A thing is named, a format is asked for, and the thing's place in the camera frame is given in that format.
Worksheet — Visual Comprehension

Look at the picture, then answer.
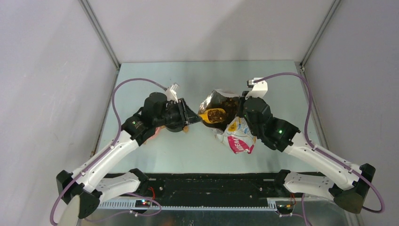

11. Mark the pink cat bowl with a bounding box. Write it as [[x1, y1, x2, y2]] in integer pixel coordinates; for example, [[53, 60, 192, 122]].
[[148, 126, 164, 140]]

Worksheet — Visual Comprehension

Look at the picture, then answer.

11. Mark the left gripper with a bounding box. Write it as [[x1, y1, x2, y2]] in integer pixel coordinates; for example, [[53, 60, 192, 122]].
[[153, 97, 202, 128]]

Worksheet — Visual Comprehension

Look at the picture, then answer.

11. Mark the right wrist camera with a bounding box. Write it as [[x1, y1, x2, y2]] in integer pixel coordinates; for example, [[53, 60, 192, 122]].
[[245, 78, 268, 99]]

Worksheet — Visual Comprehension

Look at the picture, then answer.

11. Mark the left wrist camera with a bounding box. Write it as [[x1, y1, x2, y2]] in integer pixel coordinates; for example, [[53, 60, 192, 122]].
[[165, 83, 179, 102]]

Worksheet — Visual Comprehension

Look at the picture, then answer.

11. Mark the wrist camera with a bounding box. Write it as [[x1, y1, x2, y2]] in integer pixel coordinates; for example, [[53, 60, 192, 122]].
[[165, 83, 179, 102], [245, 78, 268, 99]]

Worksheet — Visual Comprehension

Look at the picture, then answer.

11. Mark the yellow plastic scoop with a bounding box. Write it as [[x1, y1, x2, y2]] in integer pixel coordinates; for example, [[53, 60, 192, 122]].
[[199, 108, 227, 124]]

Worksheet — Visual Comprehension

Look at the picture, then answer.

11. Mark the aluminium frame rail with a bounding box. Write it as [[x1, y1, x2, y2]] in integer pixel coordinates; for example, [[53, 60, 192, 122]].
[[72, 178, 356, 213]]

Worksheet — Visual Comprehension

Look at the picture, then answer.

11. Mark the black pet bowl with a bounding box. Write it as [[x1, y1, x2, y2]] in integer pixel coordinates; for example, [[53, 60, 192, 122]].
[[165, 121, 188, 133]]

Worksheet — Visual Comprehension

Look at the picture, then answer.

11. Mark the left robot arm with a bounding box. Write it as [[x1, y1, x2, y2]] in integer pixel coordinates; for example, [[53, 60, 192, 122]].
[[56, 92, 202, 219]]

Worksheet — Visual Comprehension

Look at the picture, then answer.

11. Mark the cat food bag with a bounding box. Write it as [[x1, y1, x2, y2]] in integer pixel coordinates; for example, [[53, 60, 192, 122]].
[[198, 89, 256, 154]]

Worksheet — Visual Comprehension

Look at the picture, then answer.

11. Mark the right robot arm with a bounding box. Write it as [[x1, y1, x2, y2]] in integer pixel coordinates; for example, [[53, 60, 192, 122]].
[[238, 91, 375, 214]]

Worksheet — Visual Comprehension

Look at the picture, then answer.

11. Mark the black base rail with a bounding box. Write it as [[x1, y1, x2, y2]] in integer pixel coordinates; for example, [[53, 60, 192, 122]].
[[118, 170, 304, 208]]

